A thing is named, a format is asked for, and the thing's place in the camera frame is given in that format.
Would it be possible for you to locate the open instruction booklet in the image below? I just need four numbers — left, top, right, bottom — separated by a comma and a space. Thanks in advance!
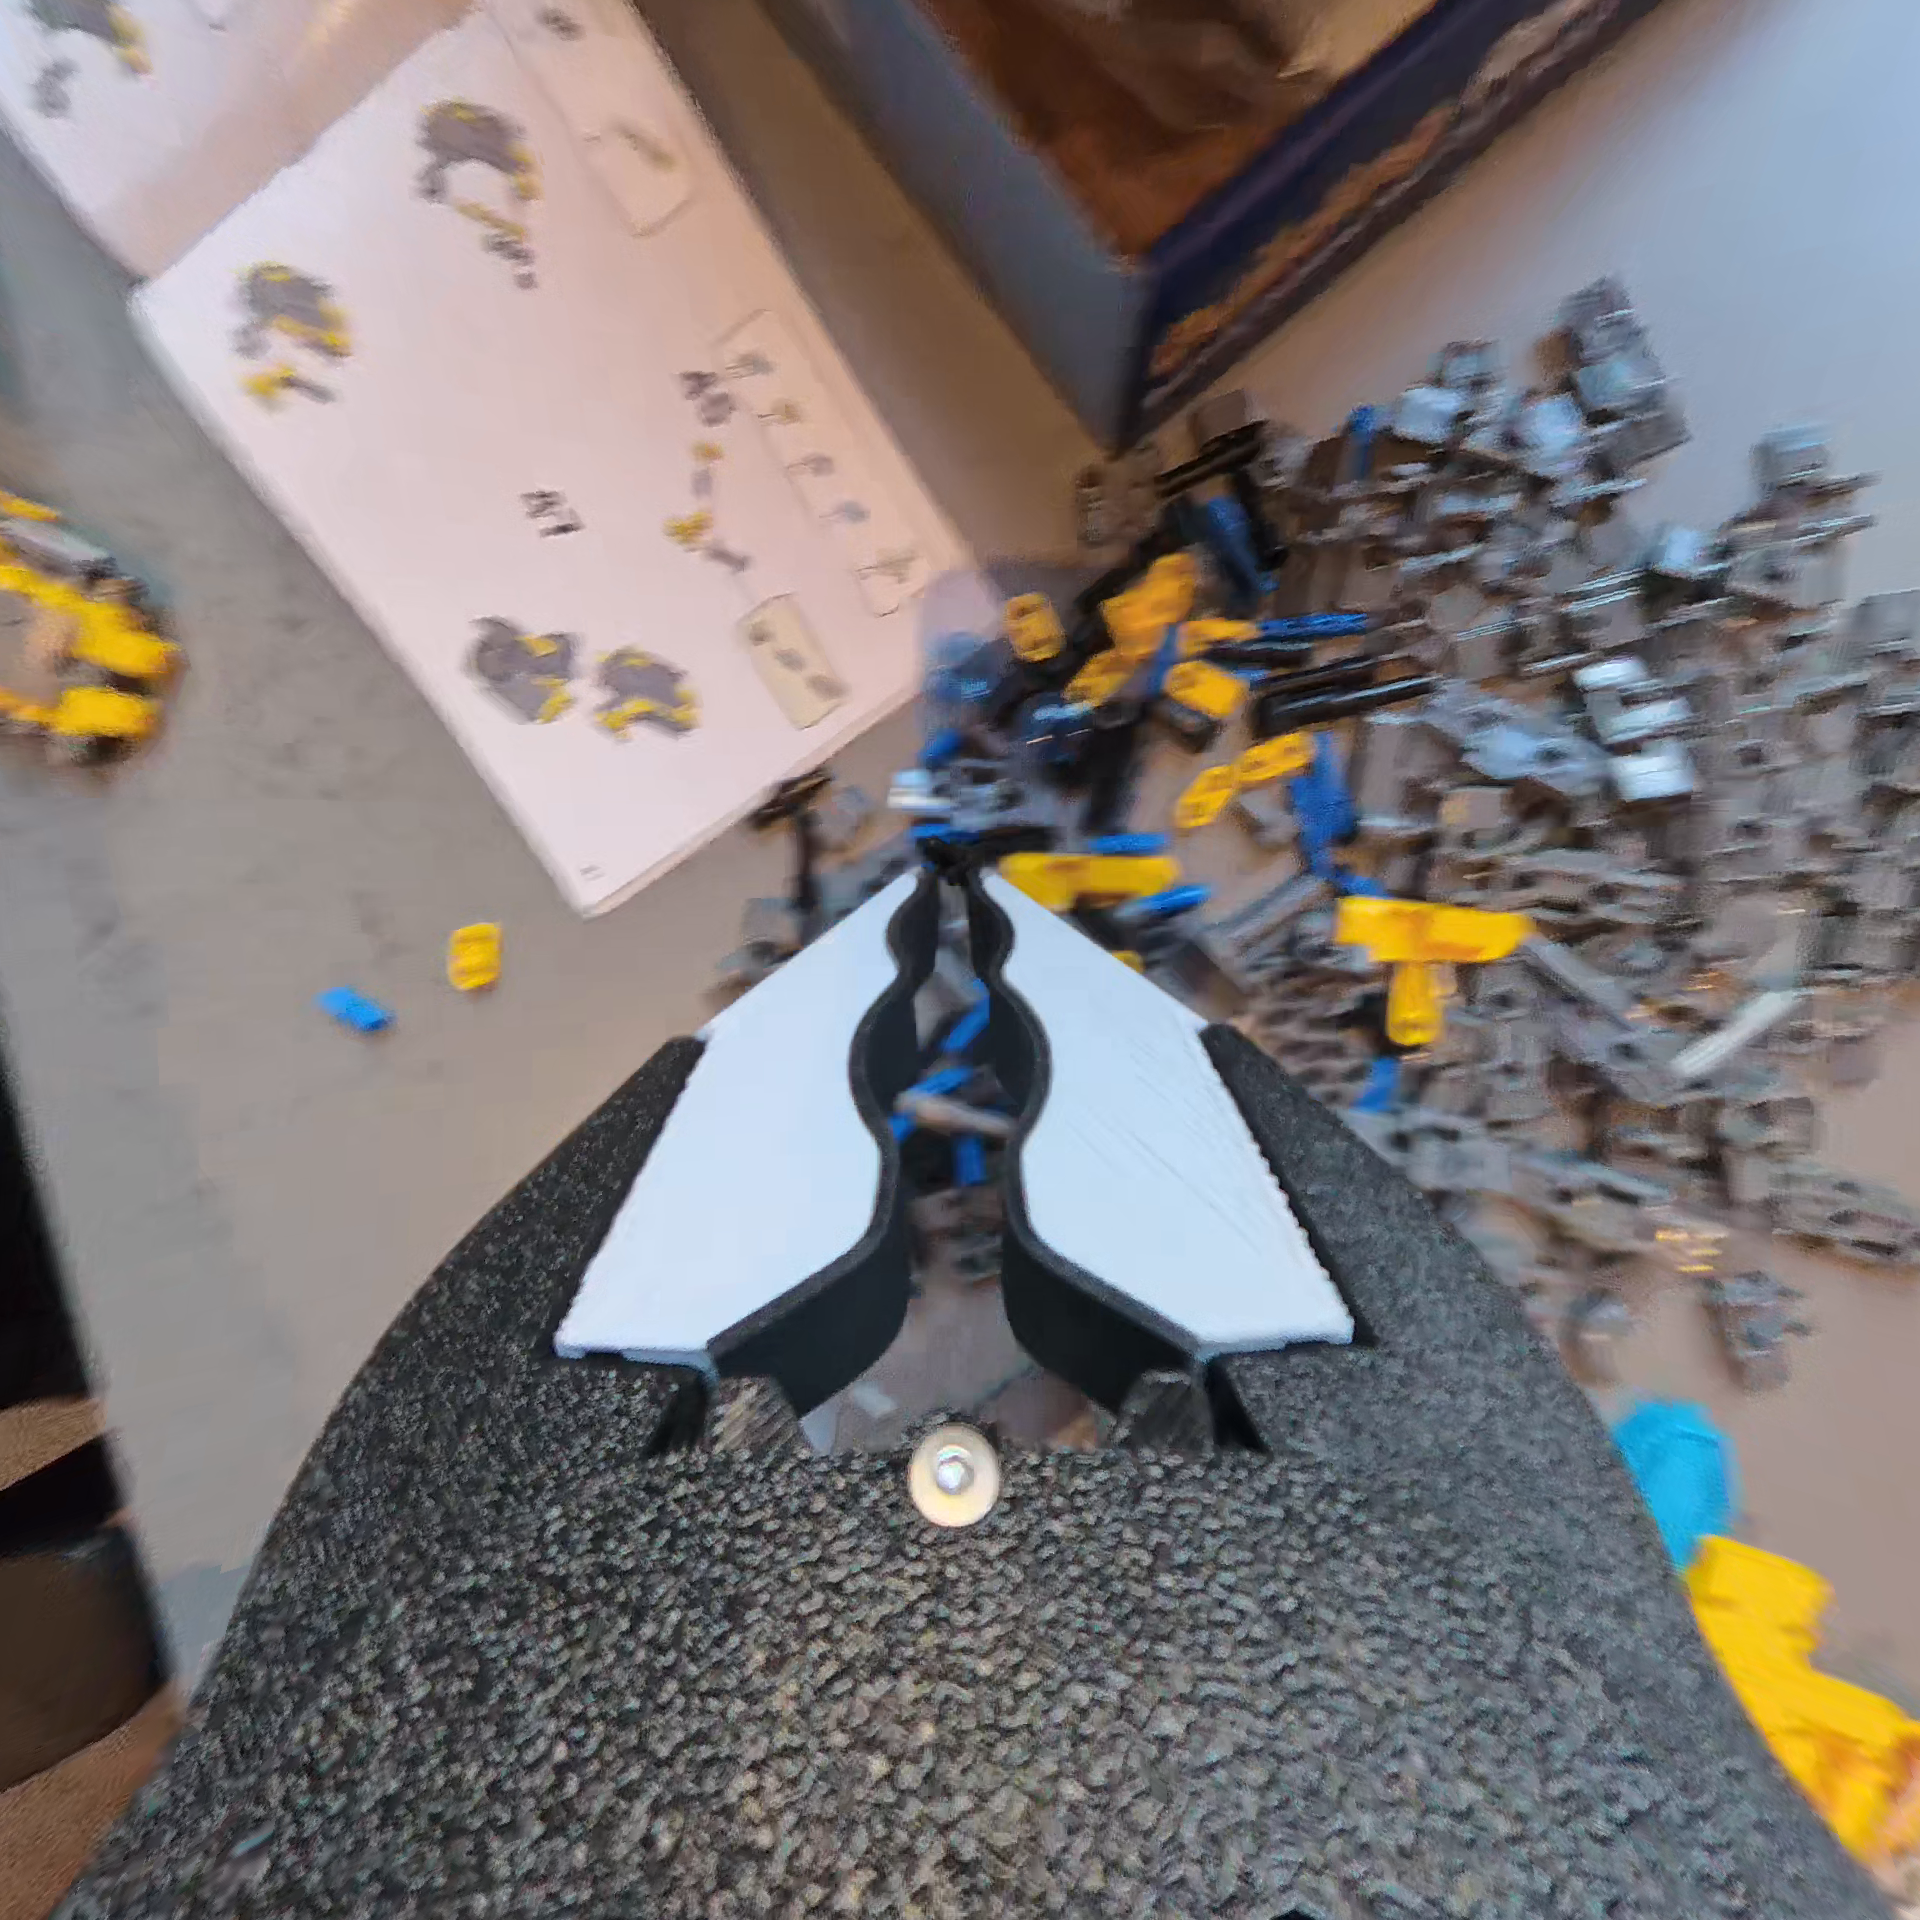
0, 0, 993, 916

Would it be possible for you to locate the dark blue cardboard box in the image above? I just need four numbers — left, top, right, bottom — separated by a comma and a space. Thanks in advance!
750, 0, 1666, 452

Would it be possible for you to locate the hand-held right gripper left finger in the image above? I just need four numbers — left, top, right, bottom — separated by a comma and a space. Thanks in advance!
552, 866, 936, 1412

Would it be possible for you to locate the plastic bag of toy parts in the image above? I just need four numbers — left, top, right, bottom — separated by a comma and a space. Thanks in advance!
915, 0, 1442, 256

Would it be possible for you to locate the light blue toy tool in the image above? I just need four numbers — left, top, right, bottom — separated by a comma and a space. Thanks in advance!
1613, 1394, 1742, 1568

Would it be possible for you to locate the pile of toy parts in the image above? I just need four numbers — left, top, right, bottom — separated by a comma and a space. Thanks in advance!
721, 276, 1920, 1871

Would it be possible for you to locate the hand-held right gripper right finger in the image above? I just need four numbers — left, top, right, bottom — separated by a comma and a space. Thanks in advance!
968, 866, 1360, 1419

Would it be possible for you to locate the yellow grey toy brick assembly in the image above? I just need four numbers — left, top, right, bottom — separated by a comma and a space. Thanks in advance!
0, 487, 186, 769

